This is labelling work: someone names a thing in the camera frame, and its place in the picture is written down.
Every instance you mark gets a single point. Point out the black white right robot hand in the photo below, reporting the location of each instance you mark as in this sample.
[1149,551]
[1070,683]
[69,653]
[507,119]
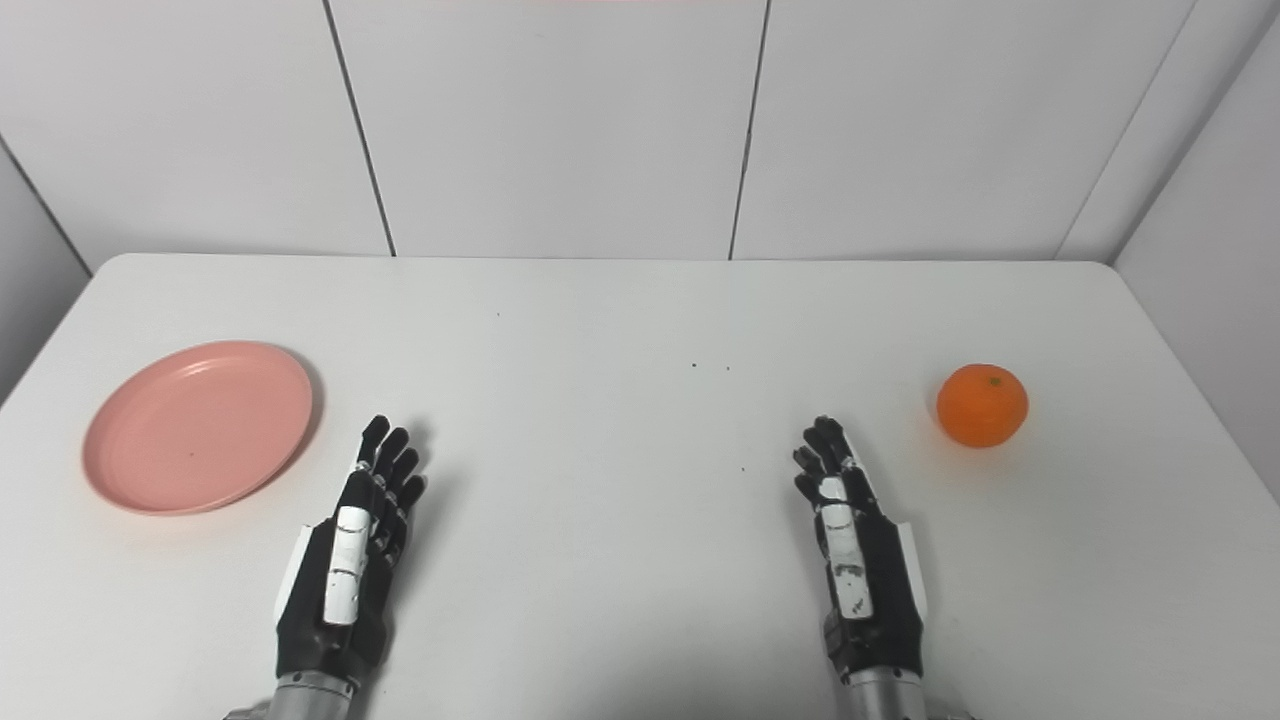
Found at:
[880,590]

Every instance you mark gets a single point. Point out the orange fruit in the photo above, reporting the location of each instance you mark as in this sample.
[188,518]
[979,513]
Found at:
[982,405]

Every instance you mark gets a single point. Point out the pink round plate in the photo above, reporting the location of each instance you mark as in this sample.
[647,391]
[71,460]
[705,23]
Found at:
[197,428]

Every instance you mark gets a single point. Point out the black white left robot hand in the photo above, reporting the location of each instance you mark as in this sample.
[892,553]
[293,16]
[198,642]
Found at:
[345,600]

